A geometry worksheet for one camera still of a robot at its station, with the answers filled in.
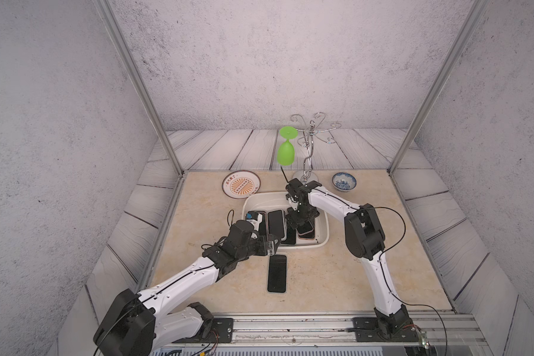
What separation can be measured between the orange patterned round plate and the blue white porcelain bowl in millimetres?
391

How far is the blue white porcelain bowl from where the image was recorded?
1129 millimetres

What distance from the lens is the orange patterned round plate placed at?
113 centimetres
